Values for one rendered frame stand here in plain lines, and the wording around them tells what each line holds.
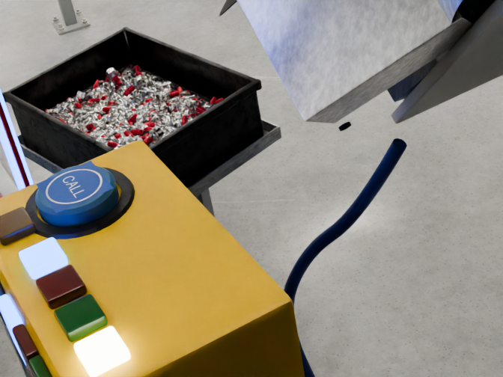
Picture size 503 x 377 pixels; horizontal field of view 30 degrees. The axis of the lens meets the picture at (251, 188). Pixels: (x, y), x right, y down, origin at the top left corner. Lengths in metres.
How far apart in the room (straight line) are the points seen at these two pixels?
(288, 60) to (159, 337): 0.42
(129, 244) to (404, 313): 1.48
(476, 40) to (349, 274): 1.25
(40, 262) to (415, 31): 0.40
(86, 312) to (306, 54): 0.42
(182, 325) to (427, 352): 1.44
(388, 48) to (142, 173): 0.32
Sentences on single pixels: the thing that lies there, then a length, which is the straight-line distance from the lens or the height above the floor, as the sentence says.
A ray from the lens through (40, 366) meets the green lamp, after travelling 0.42.
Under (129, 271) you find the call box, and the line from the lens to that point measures 0.42.
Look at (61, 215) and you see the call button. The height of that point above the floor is 1.08.
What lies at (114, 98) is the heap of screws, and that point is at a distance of 1.00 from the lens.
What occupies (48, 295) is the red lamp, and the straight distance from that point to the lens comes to 0.42.
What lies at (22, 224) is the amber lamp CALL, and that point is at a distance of 0.46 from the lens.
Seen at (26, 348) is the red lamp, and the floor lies 1.06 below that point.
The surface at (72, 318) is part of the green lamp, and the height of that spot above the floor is 1.08.
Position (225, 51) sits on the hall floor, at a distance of 2.84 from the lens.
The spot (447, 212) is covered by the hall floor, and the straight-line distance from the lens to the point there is 2.12.
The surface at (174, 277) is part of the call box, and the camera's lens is 0.41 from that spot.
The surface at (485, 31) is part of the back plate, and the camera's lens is 0.76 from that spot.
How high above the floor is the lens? 1.34
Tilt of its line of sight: 37 degrees down
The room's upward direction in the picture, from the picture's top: 10 degrees counter-clockwise
